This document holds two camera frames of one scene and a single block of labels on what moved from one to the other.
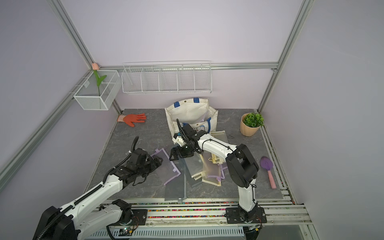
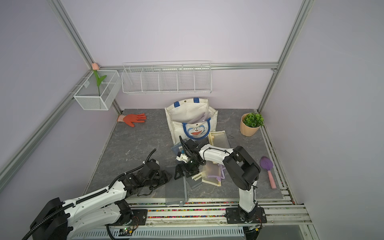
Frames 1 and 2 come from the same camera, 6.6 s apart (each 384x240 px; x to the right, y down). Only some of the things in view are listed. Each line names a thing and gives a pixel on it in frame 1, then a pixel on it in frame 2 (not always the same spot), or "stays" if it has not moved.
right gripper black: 179,154 to 189,172
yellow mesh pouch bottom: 211,172 stays
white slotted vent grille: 168,233 stays
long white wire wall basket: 167,77 stays
